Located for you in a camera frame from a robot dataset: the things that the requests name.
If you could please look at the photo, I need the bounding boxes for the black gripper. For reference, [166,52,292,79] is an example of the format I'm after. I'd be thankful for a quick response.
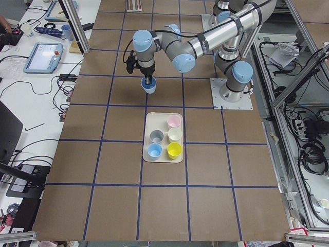
[139,64,155,85]

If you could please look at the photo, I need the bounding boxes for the pale blue plastic cup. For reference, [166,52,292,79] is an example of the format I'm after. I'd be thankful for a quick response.
[141,77,156,94]

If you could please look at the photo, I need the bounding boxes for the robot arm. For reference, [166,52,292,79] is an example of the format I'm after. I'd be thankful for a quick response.
[209,0,230,26]
[124,1,277,103]

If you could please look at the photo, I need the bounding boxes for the person forearm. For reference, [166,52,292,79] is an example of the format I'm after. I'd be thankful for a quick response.
[0,15,12,33]

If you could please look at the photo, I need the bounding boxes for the pink plastic cup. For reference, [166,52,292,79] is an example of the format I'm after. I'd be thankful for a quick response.
[167,114,181,129]

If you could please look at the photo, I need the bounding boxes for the grey plastic cup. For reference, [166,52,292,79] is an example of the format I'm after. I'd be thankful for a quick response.
[150,130,165,144]

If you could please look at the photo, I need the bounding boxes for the white plastic cup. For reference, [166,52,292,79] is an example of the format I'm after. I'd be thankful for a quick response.
[168,128,182,143]

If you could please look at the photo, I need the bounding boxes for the light blue plastic cup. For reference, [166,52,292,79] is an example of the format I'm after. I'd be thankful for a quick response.
[147,143,162,161]

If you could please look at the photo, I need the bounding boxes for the yellow plastic cup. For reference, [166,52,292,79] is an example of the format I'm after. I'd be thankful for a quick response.
[167,142,182,160]

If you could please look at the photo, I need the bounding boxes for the blue cup on desk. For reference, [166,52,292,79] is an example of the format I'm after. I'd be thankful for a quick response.
[61,24,75,41]

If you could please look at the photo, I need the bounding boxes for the white paper cup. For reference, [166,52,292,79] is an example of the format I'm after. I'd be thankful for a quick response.
[21,24,34,38]

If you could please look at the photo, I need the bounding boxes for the cream plastic tray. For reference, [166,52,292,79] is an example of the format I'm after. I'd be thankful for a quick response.
[142,112,184,163]

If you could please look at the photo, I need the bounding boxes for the wooden mug tree stand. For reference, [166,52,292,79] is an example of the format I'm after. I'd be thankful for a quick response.
[62,21,81,54]

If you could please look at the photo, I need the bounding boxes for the black power adapter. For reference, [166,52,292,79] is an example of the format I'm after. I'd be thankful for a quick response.
[59,74,78,82]

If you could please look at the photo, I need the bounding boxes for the near blue teach pendant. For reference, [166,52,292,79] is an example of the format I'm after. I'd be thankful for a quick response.
[23,42,63,74]

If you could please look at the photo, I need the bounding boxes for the blue teach pendant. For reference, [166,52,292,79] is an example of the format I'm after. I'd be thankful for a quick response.
[45,1,67,22]
[23,42,63,74]

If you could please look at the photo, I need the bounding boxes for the blue checkered cloth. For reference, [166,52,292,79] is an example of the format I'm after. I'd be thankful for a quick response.
[34,27,63,38]

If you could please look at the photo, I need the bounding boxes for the far blue teach pendant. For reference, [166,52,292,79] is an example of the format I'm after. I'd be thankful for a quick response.
[45,1,67,22]

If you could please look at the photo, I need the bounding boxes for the crumpled white paper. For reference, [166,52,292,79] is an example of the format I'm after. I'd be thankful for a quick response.
[268,42,300,68]

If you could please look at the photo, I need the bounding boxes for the black monitor stand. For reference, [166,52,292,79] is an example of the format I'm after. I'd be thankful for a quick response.
[1,103,50,199]

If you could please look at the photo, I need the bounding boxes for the wrist black camera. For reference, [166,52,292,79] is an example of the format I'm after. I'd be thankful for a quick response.
[125,50,136,74]

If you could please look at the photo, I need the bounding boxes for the aluminium frame post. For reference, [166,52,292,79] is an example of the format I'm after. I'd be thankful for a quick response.
[59,0,90,55]

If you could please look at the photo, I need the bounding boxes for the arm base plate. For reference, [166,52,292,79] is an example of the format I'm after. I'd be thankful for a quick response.
[201,14,218,31]
[210,78,253,110]

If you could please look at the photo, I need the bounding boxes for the coiled black cables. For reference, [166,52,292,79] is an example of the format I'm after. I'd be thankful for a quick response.
[298,140,329,177]

